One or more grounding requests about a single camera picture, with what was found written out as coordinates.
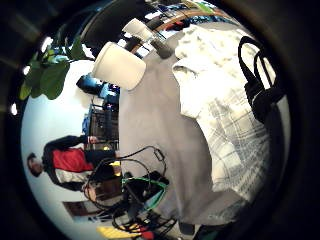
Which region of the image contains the brown wooden cabinet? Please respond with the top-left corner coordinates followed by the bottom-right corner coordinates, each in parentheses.
top-left (93, 179), bottom-right (124, 202)

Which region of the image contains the small red item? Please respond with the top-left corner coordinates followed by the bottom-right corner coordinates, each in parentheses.
top-left (141, 229), bottom-right (155, 240)

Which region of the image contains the grey plaid cloth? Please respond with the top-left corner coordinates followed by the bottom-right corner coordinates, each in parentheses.
top-left (196, 84), bottom-right (272, 205)

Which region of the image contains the yellow flat item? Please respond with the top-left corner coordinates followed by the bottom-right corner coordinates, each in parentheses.
top-left (96, 225), bottom-right (143, 240)

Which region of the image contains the white patterned cloth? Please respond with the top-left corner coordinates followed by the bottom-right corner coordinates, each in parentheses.
top-left (172, 24), bottom-right (278, 120)

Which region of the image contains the black shelf rack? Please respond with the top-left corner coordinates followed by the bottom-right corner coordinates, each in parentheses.
top-left (87, 103), bottom-right (120, 152)

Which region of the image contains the curved wooden shelf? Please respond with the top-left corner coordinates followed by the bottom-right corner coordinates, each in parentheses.
top-left (155, 8), bottom-right (233, 32)

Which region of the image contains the dark grey lamp base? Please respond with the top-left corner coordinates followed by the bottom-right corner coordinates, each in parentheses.
top-left (151, 37), bottom-right (175, 60)

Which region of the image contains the blue bag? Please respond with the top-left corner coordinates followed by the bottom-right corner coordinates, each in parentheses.
top-left (76, 73), bottom-right (120, 101)

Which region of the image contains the large white lamp shade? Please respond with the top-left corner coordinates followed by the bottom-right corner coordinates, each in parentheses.
top-left (92, 41), bottom-right (147, 91)

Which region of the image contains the small white lamp shade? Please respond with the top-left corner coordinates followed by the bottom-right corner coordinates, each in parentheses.
top-left (122, 17), bottom-right (155, 43)

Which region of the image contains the green leafy plant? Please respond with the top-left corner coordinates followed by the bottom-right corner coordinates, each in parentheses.
top-left (18, 34), bottom-right (92, 101)

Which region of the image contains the black cable loop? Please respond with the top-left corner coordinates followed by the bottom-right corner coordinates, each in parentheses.
top-left (114, 145), bottom-right (168, 176)

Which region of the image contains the bundle of black cables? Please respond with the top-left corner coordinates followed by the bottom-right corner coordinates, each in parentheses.
top-left (82, 159), bottom-right (178, 238)

